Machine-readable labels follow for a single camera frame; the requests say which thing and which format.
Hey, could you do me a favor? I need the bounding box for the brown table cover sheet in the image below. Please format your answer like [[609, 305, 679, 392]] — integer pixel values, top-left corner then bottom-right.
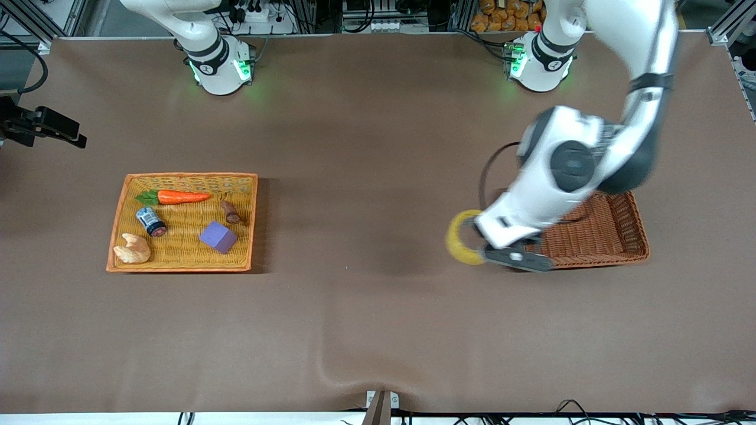
[[0, 32, 756, 414]]

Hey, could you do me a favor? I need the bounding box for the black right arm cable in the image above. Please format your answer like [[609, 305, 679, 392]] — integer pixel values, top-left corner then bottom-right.
[[0, 30, 47, 95]]

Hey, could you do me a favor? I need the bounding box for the yellow tape roll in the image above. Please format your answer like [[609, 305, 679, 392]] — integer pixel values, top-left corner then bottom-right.
[[445, 209, 490, 266]]

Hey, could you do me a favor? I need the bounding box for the brown wicker basket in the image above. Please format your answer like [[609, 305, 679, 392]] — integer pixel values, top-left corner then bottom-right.
[[513, 190, 650, 271]]

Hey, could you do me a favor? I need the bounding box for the yellow woven flat tray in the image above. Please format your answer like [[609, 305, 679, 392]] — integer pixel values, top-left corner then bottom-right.
[[106, 172, 259, 273]]

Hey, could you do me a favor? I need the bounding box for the power strip with black plugs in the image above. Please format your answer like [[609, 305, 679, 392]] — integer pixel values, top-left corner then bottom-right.
[[227, 0, 296, 35]]

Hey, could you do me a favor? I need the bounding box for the orange toy carrot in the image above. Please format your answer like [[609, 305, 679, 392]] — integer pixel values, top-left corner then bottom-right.
[[136, 189, 211, 206]]

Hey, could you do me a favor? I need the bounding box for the aluminium frame strut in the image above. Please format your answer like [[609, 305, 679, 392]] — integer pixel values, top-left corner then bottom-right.
[[0, 0, 89, 55], [706, 0, 756, 48]]

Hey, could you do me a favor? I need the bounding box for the metal clamp bracket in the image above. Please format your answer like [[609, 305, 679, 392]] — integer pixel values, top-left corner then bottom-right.
[[361, 390, 400, 425]]

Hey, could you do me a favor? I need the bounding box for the small dark labelled can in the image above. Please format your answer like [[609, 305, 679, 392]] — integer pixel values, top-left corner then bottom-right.
[[136, 206, 168, 238]]

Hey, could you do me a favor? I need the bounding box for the tan toy croissant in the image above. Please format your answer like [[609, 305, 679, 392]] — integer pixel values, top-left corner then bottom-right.
[[113, 233, 151, 264]]

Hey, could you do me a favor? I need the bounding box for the black cable at table edge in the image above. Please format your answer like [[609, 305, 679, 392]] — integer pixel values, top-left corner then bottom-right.
[[552, 400, 627, 425]]

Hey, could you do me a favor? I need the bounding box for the black base cable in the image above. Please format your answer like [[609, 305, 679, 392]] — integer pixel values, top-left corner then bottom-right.
[[452, 27, 513, 61]]

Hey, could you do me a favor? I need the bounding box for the bag of bread rolls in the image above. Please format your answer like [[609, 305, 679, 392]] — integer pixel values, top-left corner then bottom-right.
[[471, 0, 544, 33]]

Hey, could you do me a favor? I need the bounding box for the purple block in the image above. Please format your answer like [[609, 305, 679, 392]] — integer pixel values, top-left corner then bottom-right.
[[199, 221, 238, 254]]

